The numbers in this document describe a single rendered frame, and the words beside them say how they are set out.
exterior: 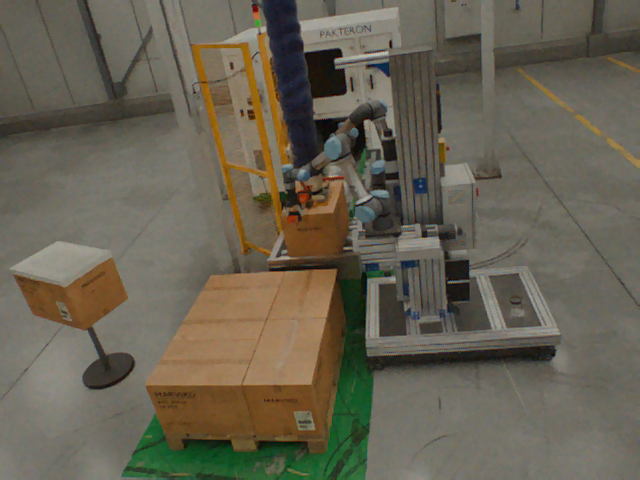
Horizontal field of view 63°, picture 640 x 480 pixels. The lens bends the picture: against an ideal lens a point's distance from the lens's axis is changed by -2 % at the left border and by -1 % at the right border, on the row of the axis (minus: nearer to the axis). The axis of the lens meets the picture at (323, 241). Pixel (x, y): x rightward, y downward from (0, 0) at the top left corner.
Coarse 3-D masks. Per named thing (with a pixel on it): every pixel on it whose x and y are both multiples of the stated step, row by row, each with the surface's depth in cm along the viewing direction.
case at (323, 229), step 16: (336, 192) 409; (320, 208) 387; (336, 208) 391; (288, 224) 388; (304, 224) 386; (320, 224) 384; (336, 224) 388; (288, 240) 394; (304, 240) 392; (320, 240) 390; (336, 240) 388
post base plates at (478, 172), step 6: (480, 162) 633; (474, 168) 648; (480, 168) 636; (498, 168) 637; (474, 174) 636; (480, 174) 630; (486, 174) 627; (492, 174) 624; (498, 174) 621; (222, 180) 695; (222, 198) 689; (228, 198) 688
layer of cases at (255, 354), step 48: (240, 288) 382; (288, 288) 373; (336, 288) 377; (192, 336) 339; (240, 336) 331; (288, 336) 324; (336, 336) 366; (192, 384) 298; (240, 384) 292; (288, 384) 286; (192, 432) 317; (240, 432) 311; (288, 432) 305
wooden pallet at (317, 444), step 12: (336, 360) 358; (336, 372) 356; (336, 384) 354; (324, 420) 312; (324, 432) 308; (180, 444) 324; (240, 444) 316; (252, 444) 314; (312, 444) 306; (324, 444) 306
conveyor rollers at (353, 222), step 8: (360, 160) 585; (368, 160) 582; (328, 168) 581; (336, 168) 573; (328, 176) 558; (344, 184) 531; (352, 224) 450; (352, 232) 434; (352, 240) 427; (344, 248) 412; (352, 248) 410; (280, 256) 414; (288, 256) 413
